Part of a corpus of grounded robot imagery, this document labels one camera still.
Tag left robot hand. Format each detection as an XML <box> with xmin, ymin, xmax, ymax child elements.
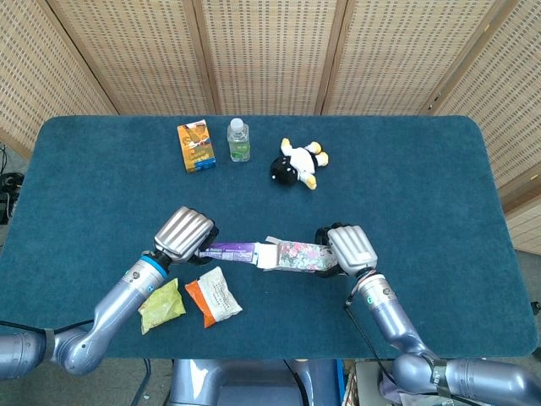
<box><xmin>152</xmin><ymin>206</ymin><xmax>220</xmax><ymax>266</ymax></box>

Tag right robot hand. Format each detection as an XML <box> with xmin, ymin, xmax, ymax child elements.
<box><xmin>313</xmin><ymin>222</ymin><xmax>380</xmax><ymax>279</ymax></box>

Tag floral patterned cardboard box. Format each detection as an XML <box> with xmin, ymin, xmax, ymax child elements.
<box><xmin>254</xmin><ymin>235</ymin><xmax>339</xmax><ymax>272</ymax></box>

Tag purple toothpaste tube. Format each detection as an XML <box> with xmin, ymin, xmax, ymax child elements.
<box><xmin>198</xmin><ymin>241</ymin><xmax>259</xmax><ymax>264</ymax></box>

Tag blue carpet table cover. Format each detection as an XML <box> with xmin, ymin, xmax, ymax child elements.
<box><xmin>0</xmin><ymin>114</ymin><xmax>538</xmax><ymax>360</ymax></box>

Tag orange and white snack bag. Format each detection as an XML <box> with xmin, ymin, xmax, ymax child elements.
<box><xmin>184</xmin><ymin>266</ymin><xmax>243</xmax><ymax>329</ymax></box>

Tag yellow-green snack bag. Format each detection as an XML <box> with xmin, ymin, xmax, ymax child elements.
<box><xmin>138</xmin><ymin>277</ymin><xmax>187</xmax><ymax>336</ymax></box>

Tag orange and blue carton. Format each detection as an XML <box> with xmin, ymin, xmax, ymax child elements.
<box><xmin>177</xmin><ymin>118</ymin><xmax>217</xmax><ymax>174</ymax></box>

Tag black and white plush toy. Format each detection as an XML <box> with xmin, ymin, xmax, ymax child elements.
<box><xmin>270</xmin><ymin>137</ymin><xmax>330</xmax><ymax>190</ymax></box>

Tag clear water bottle green label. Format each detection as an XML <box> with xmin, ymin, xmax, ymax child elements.
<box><xmin>227</xmin><ymin>118</ymin><xmax>251</xmax><ymax>163</ymax></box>

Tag purple cloth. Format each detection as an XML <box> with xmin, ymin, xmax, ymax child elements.
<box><xmin>378</xmin><ymin>370</ymin><xmax>409</xmax><ymax>401</ymax></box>

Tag grey-blue robot torso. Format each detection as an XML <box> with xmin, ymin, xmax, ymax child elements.
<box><xmin>168</xmin><ymin>359</ymin><xmax>343</xmax><ymax>406</ymax></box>

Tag woven folding screen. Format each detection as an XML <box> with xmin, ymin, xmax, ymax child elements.
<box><xmin>0</xmin><ymin>0</ymin><xmax>541</xmax><ymax>255</ymax></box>

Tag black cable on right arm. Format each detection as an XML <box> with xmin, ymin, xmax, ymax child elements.
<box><xmin>344</xmin><ymin>287</ymin><xmax>401</xmax><ymax>381</ymax></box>

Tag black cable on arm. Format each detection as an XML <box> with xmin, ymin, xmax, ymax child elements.
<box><xmin>344</xmin><ymin>287</ymin><xmax>401</xmax><ymax>381</ymax></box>
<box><xmin>0</xmin><ymin>319</ymin><xmax>95</xmax><ymax>336</ymax></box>

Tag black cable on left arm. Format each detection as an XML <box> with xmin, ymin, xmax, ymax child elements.
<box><xmin>0</xmin><ymin>319</ymin><xmax>95</xmax><ymax>336</ymax></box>

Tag black cables on floor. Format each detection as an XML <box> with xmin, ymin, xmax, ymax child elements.
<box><xmin>0</xmin><ymin>143</ymin><xmax>25</xmax><ymax>225</ymax></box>

